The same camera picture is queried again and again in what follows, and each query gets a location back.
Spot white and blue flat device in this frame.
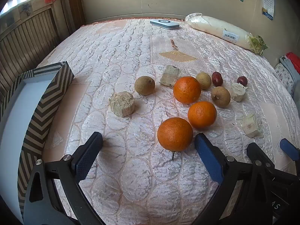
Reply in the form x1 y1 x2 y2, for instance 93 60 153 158
150 19 180 30

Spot floral cloth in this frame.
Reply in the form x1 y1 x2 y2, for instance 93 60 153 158
273 63 296 97

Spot red cloth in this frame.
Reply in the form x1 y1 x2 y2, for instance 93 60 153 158
285 52 300 74

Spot pink quilted bedspread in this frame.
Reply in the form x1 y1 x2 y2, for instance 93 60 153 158
35 16 299 225

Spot white radish in plastic bag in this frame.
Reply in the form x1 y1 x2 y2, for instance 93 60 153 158
185 13 268 56

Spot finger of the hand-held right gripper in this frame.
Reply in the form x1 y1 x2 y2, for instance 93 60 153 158
247 142 300 185
280 139 300 162

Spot striped cardboard box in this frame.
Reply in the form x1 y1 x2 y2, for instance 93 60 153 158
0 61 75 223

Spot brown longan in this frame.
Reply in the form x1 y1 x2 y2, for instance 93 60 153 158
196 72 212 90
211 86 231 108
134 75 156 96

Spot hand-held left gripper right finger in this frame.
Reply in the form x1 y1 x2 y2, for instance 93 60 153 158
194 133 273 225

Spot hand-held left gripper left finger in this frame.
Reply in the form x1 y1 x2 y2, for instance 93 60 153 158
23 132 106 225

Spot sugarcane piece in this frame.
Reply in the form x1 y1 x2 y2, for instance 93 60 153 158
241 113 262 138
109 91 136 118
160 65 183 87
230 82 248 103

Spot wooden slatted wall panel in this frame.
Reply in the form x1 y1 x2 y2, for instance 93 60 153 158
0 5 71 95

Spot orange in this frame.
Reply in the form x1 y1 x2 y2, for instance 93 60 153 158
157 117 194 161
187 101 217 129
173 76 202 104

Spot grey cloth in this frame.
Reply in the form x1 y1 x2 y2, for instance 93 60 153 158
279 56 300 92

